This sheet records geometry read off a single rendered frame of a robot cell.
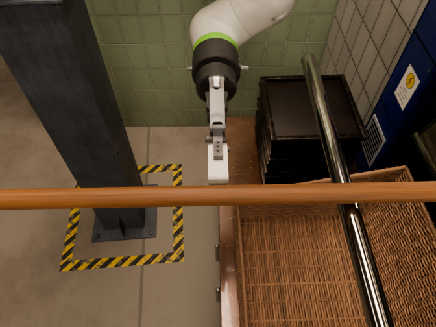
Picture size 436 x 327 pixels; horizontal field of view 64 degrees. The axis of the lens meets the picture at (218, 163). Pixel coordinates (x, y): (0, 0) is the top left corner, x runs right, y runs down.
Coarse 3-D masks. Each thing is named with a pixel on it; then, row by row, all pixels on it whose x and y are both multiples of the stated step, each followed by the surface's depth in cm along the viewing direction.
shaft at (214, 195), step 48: (0, 192) 49; (48, 192) 49; (96, 192) 49; (144, 192) 48; (192, 192) 48; (240, 192) 48; (288, 192) 48; (336, 192) 48; (384, 192) 48; (432, 192) 48
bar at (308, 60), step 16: (304, 64) 71; (320, 80) 67; (320, 96) 65; (320, 112) 63; (320, 128) 61; (336, 144) 58; (336, 160) 56; (336, 176) 54; (352, 208) 50; (352, 224) 49; (352, 240) 48; (368, 240) 48; (352, 256) 47; (368, 256) 46; (368, 272) 45; (368, 288) 44; (368, 304) 43; (384, 304) 43; (368, 320) 43; (384, 320) 41
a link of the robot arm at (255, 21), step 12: (240, 0) 65; (252, 0) 64; (264, 0) 63; (276, 0) 63; (288, 0) 64; (240, 12) 66; (252, 12) 65; (264, 12) 65; (276, 12) 65; (288, 12) 66; (252, 24) 67; (264, 24) 67; (276, 24) 69
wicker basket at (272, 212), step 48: (240, 240) 95; (288, 240) 110; (336, 240) 110; (384, 240) 99; (432, 240) 84; (240, 288) 93; (288, 288) 101; (336, 288) 101; (384, 288) 97; (432, 288) 82
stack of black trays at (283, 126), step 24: (264, 96) 110; (288, 96) 112; (336, 96) 112; (264, 120) 114; (288, 120) 105; (312, 120) 105; (336, 120) 105; (360, 120) 104; (264, 144) 114; (288, 144) 101; (312, 144) 104; (360, 144) 104; (264, 168) 114; (288, 168) 113; (312, 168) 114
